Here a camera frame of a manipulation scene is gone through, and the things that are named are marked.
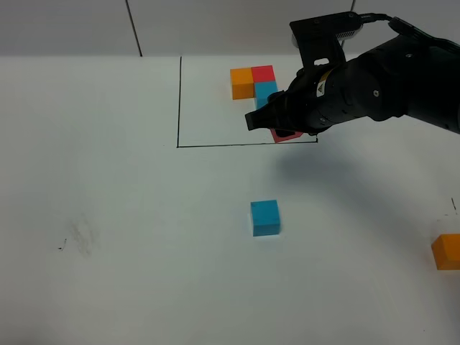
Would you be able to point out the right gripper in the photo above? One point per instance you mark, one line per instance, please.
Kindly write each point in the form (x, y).
(315, 101)

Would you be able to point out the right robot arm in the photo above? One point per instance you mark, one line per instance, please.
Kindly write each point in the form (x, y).
(402, 77)

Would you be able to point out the blue template block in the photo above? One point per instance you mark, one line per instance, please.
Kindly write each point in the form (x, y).
(262, 91)

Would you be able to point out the red template block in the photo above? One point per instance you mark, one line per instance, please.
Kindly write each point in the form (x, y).
(262, 74)

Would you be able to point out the orange template block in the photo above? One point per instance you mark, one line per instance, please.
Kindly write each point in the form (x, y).
(242, 83)

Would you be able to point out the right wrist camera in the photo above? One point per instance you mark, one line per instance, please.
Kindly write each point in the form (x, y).
(320, 37)

